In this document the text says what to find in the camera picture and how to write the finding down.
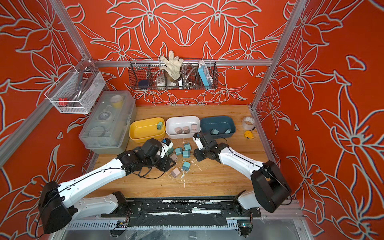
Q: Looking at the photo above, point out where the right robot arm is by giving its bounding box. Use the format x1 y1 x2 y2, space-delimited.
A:
193 133 292 213

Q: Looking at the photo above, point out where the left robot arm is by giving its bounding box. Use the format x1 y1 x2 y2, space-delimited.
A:
38 138 176 234

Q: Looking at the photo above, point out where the yellow storage box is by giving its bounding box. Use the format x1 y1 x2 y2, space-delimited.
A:
129 117 166 143

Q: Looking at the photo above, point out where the dark blue storage box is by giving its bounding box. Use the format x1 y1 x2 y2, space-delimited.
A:
200 116 236 138

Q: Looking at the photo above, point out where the white storage box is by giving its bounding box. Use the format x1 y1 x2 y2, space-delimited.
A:
166 116 201 139

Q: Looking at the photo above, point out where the light blue box in basket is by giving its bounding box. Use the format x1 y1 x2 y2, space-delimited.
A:
198 61 214 89

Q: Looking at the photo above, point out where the yellow tape measure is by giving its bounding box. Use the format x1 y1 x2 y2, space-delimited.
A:
244 131 254 139

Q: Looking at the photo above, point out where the clear tape roll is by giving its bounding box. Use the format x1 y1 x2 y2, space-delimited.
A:
242 117 256 131

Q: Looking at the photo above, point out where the clear plastic lidded container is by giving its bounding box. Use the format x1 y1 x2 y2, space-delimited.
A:
79 91 137 154

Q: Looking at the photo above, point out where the white power strip in basket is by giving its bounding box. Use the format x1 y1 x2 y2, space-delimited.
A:
156 74 166 89

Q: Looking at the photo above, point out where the white rubber glove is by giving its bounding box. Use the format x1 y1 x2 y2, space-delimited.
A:
160 51 184 81

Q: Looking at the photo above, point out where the red object in basket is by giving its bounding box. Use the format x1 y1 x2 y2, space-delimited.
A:
59 98 69 107

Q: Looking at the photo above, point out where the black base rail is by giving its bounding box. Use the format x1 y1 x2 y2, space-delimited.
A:
101 196 261 228

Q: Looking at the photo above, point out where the black wire basket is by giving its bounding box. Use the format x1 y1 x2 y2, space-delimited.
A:
129 56 219 90

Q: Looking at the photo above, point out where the white wire basket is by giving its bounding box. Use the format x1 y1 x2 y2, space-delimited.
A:
45 67 106 114

